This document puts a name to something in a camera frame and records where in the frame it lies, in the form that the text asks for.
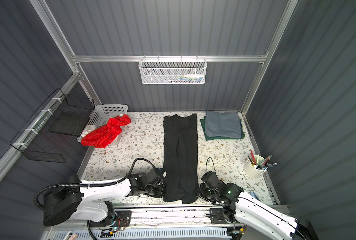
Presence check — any black t-shirt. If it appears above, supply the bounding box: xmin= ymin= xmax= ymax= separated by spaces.
xmin=163 ymin=114 xmax=199 ymax=204

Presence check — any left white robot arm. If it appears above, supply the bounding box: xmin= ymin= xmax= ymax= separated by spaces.
xmin=33 ymin=168 xmax=166 ymax=227

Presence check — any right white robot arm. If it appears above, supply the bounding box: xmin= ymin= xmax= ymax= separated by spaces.
xmin=199 ymin=171 xmax=319 ymax=240

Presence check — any floral table mat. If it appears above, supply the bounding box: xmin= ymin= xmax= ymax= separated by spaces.
xmin=79 ymin=112 xmax=274 ymax=205

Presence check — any light blue small object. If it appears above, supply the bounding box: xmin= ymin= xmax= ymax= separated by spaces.
xmin=250 ymin=192 xmax=260 ymax=201

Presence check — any white pen cup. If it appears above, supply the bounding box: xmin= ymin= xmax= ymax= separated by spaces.
xmin=244 ymin=150 xmax=278 ymax=178

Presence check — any folded grey-blue t-shirt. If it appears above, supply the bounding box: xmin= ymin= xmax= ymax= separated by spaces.
xmin=205 ymin=111 xmax=244 ymax=140

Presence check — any red t-shirt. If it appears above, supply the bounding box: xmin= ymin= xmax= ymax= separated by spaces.
xmin=80 ymin=115 xmax=131 ymax=148

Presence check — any white cloth in basket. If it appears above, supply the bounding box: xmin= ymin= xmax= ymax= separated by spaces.
xmin=78 ymin=125 xmax=96 ymax=142

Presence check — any white plastic laundry basket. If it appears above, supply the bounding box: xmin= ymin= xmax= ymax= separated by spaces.
xmin=87 ymin=104 xmax=128 ymax=129

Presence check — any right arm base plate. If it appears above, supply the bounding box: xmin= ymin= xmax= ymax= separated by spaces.
xmin=206 ymin=208 xmax=242 ymax=224

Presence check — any aluminium front rail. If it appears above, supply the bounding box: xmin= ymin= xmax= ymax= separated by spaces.
xmin=43 ymin=202 xmax=245 ymax=227

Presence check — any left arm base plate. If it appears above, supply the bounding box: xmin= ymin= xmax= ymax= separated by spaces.
xmin=88 ymin=210 xmax=132 ymax=228

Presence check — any white slotted cable duct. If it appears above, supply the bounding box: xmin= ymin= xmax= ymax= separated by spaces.
xmin=54 ymin=227 xmax=234 ymax=240

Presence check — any black wire wall basket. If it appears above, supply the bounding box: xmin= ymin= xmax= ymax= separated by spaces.
xmin=10 ymin=89 xmax=95 ymax=164

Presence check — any white wire wall basket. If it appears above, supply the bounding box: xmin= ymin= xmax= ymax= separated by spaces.
xmin=138 ymin=59 xmax=208 ymax=85

